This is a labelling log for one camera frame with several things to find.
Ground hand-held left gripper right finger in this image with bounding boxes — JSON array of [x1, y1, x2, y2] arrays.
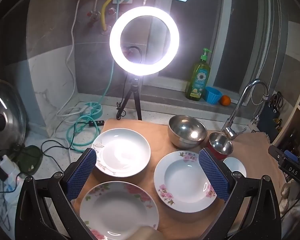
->
[[199, 147, 283, 240]]

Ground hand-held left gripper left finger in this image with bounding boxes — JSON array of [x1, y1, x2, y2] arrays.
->
[[15, 148, 97, 240]]

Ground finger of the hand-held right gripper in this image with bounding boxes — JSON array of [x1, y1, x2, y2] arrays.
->
[[268, 145, 299, 167]]

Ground light blue ceramic bowl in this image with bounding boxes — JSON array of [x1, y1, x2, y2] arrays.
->
[[222, 157, 247, 178]]

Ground pink floral white plate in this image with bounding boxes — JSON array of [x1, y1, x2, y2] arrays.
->
[[79, 181, 159, 240], [154, 151, 218, 205]]

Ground red steel bowl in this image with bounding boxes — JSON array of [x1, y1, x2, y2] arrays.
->
[[205, 132, 233, 160]]

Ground grey leaf white plate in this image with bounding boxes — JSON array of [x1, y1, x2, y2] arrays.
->
[[91, 128, 151, 177]]

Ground large stainless steel bowl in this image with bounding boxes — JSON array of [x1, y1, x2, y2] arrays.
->
[[168, 115, 207, 148]]

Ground cream fleece clothing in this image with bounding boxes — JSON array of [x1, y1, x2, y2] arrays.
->
[[279, 180, 300, 220]]

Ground dark utensil holder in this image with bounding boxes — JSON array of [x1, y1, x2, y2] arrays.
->
[[261, 91, 285, 140]]

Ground white shelf unit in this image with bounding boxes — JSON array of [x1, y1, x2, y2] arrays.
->
[[271, 62, 300, 165]]

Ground black scissors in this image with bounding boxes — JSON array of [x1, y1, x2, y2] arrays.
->
[[272, 92, 285, 110]]

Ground dark green lid holder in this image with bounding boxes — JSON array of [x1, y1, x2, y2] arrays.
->
[[15, 144, 43, 175]]

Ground chrome kitchen faucet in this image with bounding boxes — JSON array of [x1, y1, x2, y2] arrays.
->
[[220, 79, 269, 140]]

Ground teal round power strip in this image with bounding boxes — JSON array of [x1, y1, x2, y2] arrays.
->
[[80, 101, 103, 117]]

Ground orange brown cloth mat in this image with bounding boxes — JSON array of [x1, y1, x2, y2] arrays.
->
[[72, 118, 288, 240]]

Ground white power adapter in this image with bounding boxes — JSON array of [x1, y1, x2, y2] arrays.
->
[[0, 155, 13, 174]]

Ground blue ribbed cup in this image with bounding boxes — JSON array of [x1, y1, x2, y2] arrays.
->
[[204, 86, 223, 105]]

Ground green dish soap bottle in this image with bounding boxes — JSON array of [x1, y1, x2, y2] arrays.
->
[[185, 48, 212, 102]]

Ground black tripod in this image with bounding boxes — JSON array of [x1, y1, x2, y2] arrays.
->
[[116, 76, 143, 120]]

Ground steel pot lid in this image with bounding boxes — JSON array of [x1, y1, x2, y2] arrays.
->
[[0, 79, 28, 160]]

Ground black switch cable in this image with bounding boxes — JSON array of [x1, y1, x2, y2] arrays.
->
[[89, 100, 125, 128]]

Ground teal power cable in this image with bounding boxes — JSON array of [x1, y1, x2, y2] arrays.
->
[[66, 0, 125, 153]]

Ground white ring light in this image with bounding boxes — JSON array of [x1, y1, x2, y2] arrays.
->
[[109, 6, 180, 77]]

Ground white power cable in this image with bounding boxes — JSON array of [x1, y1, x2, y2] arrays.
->
[[55, 0, 100, 120]]

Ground yellow gas hose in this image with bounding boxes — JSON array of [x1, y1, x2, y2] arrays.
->
[[101, 0, 118, 33]]

